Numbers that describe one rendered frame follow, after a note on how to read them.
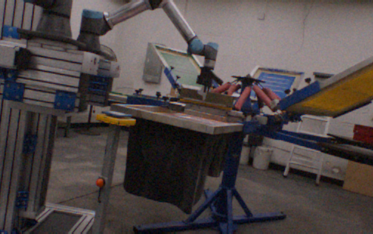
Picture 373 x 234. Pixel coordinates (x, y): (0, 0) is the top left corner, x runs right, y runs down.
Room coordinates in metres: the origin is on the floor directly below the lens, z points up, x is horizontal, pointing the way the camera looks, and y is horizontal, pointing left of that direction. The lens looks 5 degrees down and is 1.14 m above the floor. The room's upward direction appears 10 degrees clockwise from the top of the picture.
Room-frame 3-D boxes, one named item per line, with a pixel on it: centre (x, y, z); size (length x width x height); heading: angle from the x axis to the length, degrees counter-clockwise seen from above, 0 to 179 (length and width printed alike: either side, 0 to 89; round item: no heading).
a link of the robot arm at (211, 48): (2.20, -0.08, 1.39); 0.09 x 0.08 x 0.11; 91
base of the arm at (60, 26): (1.56, 0.64, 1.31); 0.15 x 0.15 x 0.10
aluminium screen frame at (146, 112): (2.03, -0.03, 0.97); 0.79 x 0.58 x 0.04; 156
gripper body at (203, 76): (2.20, -0.08, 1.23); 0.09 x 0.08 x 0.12; 66
